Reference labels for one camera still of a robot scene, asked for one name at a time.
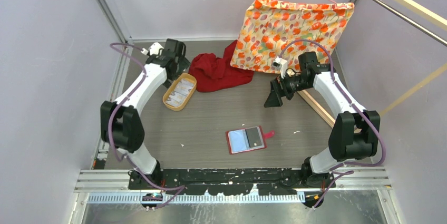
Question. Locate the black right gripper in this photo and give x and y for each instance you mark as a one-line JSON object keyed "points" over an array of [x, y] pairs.
{"points": [[274, 99]]}

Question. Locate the wooden rack frame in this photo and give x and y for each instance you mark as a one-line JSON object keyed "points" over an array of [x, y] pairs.
{"points": [[392, 67]]}

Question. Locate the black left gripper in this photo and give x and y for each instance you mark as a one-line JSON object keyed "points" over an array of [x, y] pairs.
{"points": [[183, 65]]}

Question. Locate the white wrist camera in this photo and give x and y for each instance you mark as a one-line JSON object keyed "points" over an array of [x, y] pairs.
{"points": [[154, 49], [280, 64]]}

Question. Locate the yellow oval tray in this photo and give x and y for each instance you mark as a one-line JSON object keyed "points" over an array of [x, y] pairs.
{"points": [[186, 76]]}

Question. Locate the floral orange pillowcase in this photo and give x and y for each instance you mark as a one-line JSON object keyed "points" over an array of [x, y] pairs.
{"points": [[277, 28]]}

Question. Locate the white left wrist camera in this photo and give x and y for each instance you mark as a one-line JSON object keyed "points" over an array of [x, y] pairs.
{"points": [[154, 49]]}

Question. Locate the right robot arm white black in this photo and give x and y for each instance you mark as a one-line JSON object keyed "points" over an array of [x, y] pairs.
{"points": [[354, 133]]}

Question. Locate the red leather card holder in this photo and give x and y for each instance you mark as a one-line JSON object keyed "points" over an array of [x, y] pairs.
{"points": [[237, 140]]}

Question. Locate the red crumpled cloth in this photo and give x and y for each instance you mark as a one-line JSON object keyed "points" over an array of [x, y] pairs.
{"points": [[214, 73]]}

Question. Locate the metal rail rod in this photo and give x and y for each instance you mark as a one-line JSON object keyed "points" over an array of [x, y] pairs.
{"points": [[411, 22]]}

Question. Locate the white card in tray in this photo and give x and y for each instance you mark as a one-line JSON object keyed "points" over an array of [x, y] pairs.
{"points": [[179, 94]]}

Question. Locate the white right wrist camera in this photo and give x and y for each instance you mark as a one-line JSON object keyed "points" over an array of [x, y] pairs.
{"points": [[280, 64]]}

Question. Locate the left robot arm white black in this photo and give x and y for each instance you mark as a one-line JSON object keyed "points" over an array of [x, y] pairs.
{"points": [[121, 125]]}

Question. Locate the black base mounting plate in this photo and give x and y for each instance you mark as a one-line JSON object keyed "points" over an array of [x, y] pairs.
{"points": [[240, 181]]}

